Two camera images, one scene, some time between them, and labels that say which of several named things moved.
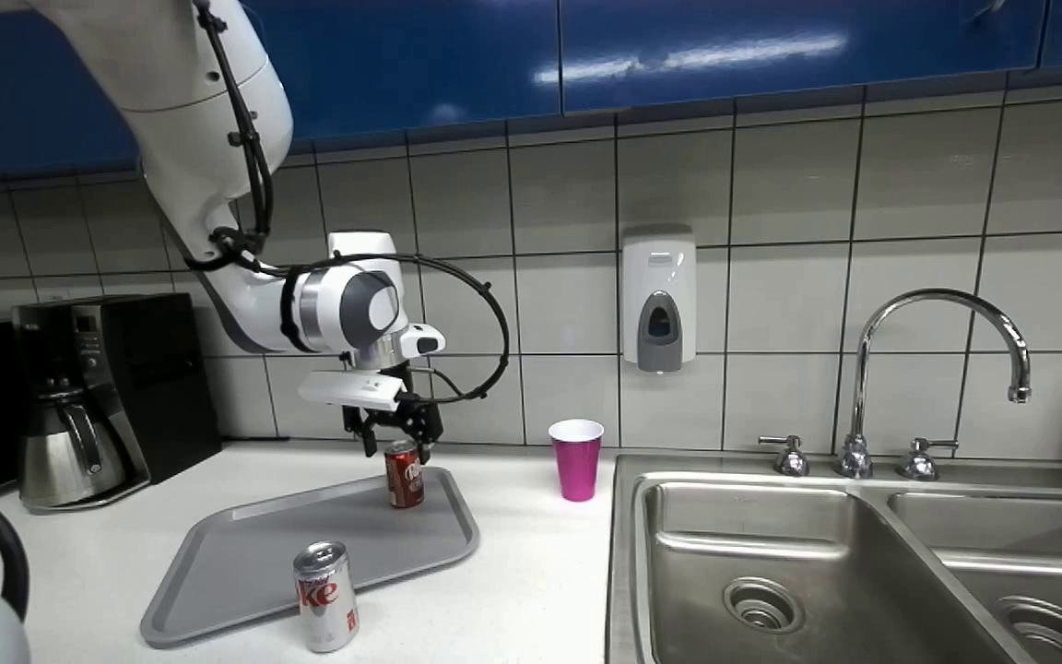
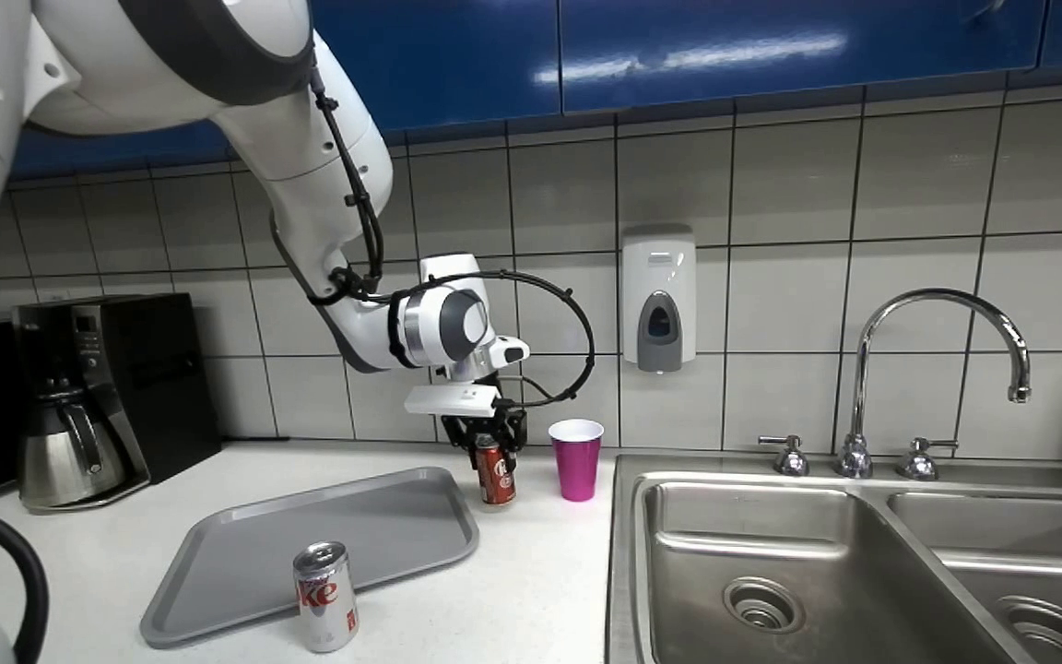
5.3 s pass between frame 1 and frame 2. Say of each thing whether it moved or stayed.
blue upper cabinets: stayed
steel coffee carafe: stayed
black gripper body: moved
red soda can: moved
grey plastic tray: stayed
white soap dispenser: stayed
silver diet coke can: stayed
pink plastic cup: stayed
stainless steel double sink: stayed
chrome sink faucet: stayed
